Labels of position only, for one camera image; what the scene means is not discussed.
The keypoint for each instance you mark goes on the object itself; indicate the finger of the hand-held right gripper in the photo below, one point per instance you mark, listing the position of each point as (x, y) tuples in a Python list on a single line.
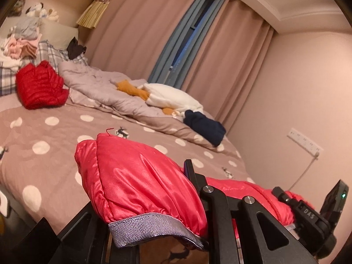
[(284, 198)]

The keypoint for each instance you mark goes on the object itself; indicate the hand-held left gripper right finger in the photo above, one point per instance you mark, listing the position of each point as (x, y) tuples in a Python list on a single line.
[(187, 169)]

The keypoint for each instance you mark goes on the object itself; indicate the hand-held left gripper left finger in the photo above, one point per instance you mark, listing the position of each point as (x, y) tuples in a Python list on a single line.
[(90, 225)]

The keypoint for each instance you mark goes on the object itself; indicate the pink hooded down jacket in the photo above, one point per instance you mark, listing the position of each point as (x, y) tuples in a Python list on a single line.
[(137, 176)]

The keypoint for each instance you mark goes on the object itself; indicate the navy blue garment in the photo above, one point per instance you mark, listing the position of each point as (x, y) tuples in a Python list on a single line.
[(206, 128)]

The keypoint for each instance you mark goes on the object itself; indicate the white plug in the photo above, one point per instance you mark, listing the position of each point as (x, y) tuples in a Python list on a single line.
[(316, 154)]

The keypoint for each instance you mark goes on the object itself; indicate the white plush goose toy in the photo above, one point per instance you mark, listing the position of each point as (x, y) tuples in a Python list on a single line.
[(170, 96)]

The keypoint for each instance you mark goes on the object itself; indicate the polka dot bed cover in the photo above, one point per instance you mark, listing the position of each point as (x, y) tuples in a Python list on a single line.
[(55, 132)]

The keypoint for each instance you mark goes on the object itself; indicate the pink curtain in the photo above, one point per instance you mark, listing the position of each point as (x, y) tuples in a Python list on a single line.
[(233, 68), (137, 27)]

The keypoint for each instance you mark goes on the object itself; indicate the blue curtain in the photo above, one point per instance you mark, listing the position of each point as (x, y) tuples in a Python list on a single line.
[(170, 55)]

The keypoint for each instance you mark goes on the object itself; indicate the grey quilt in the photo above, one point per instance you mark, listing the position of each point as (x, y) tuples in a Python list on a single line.
[(96, 85)]

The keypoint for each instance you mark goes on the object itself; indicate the red down jacket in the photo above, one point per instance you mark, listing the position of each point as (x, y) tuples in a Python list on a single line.
[(41, 88)]

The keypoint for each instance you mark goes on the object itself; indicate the window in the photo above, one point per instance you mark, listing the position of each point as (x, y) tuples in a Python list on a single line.
[(203, 11)]

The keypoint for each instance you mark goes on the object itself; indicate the black cloth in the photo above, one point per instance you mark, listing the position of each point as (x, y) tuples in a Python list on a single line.
[(75, 48)]

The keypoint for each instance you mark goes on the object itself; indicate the beige pleated hanging fabric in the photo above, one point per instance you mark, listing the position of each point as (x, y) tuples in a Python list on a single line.
[(92, 13)]

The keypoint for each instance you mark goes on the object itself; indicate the white garment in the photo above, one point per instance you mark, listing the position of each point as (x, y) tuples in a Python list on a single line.
[(9, 62)]

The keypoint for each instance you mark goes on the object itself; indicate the beige pillow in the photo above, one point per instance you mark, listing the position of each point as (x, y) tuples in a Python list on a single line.
[(60, 34)]

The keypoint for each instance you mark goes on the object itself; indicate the pink garment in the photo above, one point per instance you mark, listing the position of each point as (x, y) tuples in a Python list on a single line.
[(22, 48)]

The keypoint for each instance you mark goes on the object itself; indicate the cream plush toy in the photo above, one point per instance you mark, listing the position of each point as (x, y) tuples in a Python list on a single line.
[(52, 14)]

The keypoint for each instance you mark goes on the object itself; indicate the grey-blue garment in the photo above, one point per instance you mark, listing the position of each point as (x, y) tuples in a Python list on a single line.
[(27, 29)]

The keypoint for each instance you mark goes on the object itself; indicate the black and white plush dog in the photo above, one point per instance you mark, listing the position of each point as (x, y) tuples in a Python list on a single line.
[(35, 8)]

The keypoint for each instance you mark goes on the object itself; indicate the mottled plush toy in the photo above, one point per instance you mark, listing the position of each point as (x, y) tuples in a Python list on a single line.
[(19, 6)]

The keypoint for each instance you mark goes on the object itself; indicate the white wall socket strip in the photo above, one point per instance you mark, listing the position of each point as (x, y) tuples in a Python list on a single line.
[(304, 143)]

